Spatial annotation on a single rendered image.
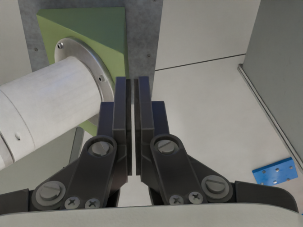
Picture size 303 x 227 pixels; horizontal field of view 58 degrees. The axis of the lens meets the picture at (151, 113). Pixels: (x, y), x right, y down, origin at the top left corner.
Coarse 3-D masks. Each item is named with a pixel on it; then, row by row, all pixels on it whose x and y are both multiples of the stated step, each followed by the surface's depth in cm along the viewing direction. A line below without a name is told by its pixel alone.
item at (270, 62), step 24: (264, 0) 143; (288, 0) 121; (264, 24) 143; (288, 24) 122; (264, 48) 143; (288, 48) 122; (264, 72) 144; (288, 72) 122; (264, 96) 144; (288, 96) 122; (288, 120) 123
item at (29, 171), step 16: (80, 128) 199; (48, 144) 187; (64, 144) 188; (80, 144) 187; (32, 160) 176; (48, 160) 176; (64, 160) 176; (0, 176) 165; (16, 176) 166; (32, 176) 166; (48, 176) 166; (0, 192) 157
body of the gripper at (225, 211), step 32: (0, 224) 7; (32, 224) 7; (64, 224) 7; (96, 224) 7; (128, 224) 7; (160, 224) 7; (192, 224) 7; (224, 224) 7; (256, 224) 7; (288, 224) 7
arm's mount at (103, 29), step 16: (48, 16) 54; (64, 16) 54; (80, 16) 54; (96, 16) 54; (112, 16) 54; (48, 32) 55; (64, 32) 50; (80, 32) 48; (96, 32) 48; (112, 32) 47; (48, 48) 58; (96, 48) 45; (112, 48) 43; (112, 64) 45; (128, 64) 64; (96, 128) 61
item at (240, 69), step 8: (240, 64) 176; (240, 72) 174; (248, 80) 162; (256, 96) 152; (264, 104) 143; (264, 112) 144; (272, 120) 135; (280, 128) 128; (280, 136) 128; (288, 144) 122; (296, 152) 117; (296, 160) 116
